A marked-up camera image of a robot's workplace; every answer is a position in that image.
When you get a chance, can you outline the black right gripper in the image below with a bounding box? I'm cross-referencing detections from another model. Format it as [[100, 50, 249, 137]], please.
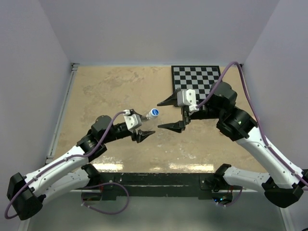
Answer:
[[157, 87, 223, 132]]

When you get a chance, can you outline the clear round plastic bottle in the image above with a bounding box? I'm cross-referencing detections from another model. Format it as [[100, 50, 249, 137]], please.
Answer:
[[140, 111, 158, 131]]

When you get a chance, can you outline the blue bottle cap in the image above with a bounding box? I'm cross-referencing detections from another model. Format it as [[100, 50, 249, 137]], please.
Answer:
[[148, 108, 159, 119]]

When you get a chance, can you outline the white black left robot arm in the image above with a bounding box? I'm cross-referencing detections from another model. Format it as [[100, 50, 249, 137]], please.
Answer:
[[4, 108, 159, 220]]

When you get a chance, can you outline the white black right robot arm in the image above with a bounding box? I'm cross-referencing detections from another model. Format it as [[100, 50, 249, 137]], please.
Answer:
[[158, 82, 308, 208]]

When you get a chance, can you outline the black white checkerboard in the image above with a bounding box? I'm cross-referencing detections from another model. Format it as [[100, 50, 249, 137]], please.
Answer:
[[171, 65, 221, 101]]

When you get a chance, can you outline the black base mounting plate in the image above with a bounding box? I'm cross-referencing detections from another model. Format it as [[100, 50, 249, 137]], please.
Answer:
[[84, 172, 240, 200]]

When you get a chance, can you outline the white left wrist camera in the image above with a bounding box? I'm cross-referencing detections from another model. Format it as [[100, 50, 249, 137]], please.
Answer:
[[124, 110, 142, 132]]

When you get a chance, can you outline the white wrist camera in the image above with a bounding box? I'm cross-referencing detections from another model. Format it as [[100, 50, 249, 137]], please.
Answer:
[[177, 89, 199, 113], [124, 110, 142, 132]]

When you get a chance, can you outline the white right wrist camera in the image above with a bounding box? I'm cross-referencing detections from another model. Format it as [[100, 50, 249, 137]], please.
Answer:
[[177, 89, 199, 113]]

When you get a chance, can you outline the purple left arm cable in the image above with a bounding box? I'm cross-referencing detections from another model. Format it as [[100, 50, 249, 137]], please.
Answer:
[[4, 110, 130, 219]]

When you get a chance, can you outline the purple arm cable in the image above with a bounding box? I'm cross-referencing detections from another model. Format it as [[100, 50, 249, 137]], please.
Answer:
[[4, 110, 130, 219], [196, 62, 308, 207]]

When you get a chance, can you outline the aluminium frame rail front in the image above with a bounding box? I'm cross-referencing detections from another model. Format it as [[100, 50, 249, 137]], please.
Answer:
[[32, 171, 284, 193]]

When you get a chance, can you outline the aluminium frame rail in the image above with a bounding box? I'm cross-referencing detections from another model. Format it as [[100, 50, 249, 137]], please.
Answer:
[[44, 63, 80, 165], [32, 171, 284, 193]]

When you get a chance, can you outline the aluminium frame rail left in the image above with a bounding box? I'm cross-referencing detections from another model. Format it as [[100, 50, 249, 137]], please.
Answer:
[[44, 63, 80, 165]]

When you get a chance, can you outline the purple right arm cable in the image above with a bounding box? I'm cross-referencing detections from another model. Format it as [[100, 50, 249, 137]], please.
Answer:
[[196, 62, 308, 207]]

